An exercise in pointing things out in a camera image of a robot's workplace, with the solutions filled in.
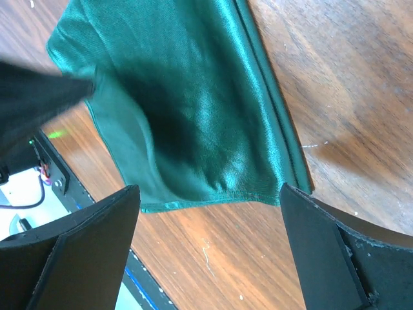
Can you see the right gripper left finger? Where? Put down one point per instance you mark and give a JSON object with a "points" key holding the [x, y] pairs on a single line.
{"points": [[75, 262]]}

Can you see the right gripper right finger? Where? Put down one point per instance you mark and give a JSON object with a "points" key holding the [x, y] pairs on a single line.
{"points": [[342, 261]]}

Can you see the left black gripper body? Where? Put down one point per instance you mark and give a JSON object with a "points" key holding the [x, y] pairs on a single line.
{"points": [[31, 98]]}

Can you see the dark green cloth napkin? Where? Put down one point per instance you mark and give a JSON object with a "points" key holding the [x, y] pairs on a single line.
{"points": [[186, 100]]}

